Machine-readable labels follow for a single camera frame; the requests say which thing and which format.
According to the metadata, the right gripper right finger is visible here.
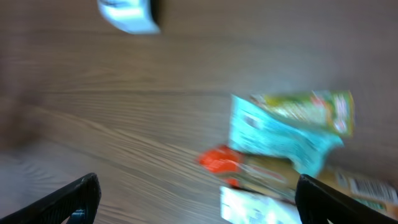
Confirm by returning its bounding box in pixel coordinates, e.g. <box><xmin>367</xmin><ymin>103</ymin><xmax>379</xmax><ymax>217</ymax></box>
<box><xmin>295</xmin><ymin>174</ymin><xmax>397</xmax><ymax>224</ymax></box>

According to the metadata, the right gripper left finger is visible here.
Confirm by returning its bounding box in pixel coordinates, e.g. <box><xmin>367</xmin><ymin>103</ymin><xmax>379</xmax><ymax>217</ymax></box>
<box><xmin>1</xmin><ymin>173</ymin><xmax>101</xmax><ymax>224</ymax></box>

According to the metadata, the orange spaghetti packet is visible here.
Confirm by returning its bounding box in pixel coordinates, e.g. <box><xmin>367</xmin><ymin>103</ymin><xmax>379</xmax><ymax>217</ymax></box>
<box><xmin>198</xmin><ymin>145</ymin><xmax>397</xmax><ymax>220</ymax></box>

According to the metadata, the white tube gold cap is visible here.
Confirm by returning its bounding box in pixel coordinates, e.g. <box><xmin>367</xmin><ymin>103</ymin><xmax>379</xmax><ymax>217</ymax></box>
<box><xmin>220</xmin><ymin>187</ymin><xmax>302</xmax><ymax>224</ymax></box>

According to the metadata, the mint green wipes packet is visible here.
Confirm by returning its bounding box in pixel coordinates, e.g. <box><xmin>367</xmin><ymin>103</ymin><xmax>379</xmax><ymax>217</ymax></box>
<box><xmin>228</xmin><ymin>95</ymin><xmax>344</xmax><ymax>177</ymax></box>

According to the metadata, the green snack packet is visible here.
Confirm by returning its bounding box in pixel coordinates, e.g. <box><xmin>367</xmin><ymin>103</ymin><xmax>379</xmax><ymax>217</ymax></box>
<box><xmin>251</xmin><ymin>90</ymin><xmax>354</xmax><ymax>137</ymax></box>

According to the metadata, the white barcode scanner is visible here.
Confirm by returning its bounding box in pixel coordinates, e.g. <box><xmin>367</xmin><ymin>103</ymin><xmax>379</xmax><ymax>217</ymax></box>
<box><xmin>97</xmin><ymin>0</ymin><xmax>160</xmax><ymax>35</ymax></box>

